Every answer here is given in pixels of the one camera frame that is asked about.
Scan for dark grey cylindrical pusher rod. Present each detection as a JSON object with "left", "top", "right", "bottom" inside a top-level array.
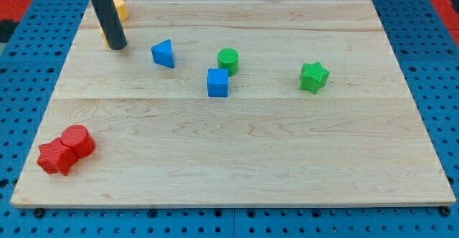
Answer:
[{"left": 91, "top": 0, "right": 128, "bottom": 50}]

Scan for yellow heart block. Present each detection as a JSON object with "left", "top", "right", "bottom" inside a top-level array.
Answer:
[{"left": 98, "top": 27, "right": 109, "bottom": 48}]

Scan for yellow hexagon block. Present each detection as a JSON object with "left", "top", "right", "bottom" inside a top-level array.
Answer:
[{"left": 113, "top": 0, "right": 129, "bottom": 22}]

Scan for blue triangle block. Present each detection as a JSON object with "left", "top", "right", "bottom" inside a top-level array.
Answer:
[{"left": 151, "top": 39, "right": 175, "bottom": 68}]

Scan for green cylinder block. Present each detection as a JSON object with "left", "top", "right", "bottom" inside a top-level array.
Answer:
[{"left": 217, "top": 47, "right": 239, "bottom": 76}]

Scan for blue cube block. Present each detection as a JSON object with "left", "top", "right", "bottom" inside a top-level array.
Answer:
[{"left": 207, "top": 68, "right": 229, "bottom": 97}]

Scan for red cylinder block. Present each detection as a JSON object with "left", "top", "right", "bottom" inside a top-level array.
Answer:
[{"left": 61, "top": 125, "right": 95, "bottom": 158}]

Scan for light wooden board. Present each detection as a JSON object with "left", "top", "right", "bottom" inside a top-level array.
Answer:
[{"left": 11, "top": 0, "right": 456, "bottom": 209}]

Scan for red star block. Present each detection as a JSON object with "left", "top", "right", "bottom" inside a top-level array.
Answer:
[{"left": 37, "top": 137, "right": 79, "bottom": 176}]

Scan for green star block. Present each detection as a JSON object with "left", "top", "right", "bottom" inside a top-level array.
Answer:
[{"left": 299, "top": 62, "right": 330, "bottom": 95}]

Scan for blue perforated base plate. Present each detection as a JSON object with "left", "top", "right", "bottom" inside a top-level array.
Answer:
[{"left": 1, "top": 0, "right": 458, "bottom": 237}]

